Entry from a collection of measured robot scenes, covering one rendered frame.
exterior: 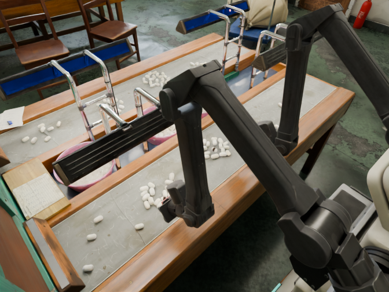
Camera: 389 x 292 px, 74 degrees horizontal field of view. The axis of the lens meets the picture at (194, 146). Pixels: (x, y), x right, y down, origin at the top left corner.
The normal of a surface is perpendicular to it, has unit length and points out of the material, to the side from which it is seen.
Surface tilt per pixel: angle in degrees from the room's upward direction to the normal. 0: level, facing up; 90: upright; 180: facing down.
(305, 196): 27
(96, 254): 0
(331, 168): 0
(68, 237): 0
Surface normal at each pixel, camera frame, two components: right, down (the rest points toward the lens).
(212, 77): 0.38, -0.42
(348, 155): 0.02, -0.70
